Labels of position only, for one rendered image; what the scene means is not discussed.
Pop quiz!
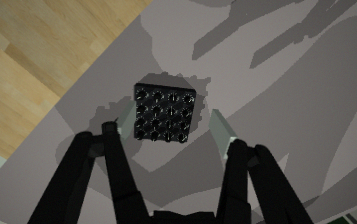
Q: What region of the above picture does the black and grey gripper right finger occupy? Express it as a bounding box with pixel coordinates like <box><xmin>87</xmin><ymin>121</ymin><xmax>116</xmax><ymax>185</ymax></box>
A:
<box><xmin>208</xmin><ymin>109</ymin><xmax>314</xmax><ymax>224</ymax></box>

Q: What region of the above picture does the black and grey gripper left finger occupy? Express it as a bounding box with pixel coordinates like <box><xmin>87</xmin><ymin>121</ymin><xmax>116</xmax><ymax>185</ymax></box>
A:
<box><xmin>27</xmin><ymin>100</ymin><xmax>152</xmax><ymax>224</ymax></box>

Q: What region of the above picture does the black knob box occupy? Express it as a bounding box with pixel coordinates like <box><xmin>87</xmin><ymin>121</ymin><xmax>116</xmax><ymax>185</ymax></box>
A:
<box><xmin>134</xmin><ymin>83</ymin><xmax>197</xmax><ymax>143</ymax></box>

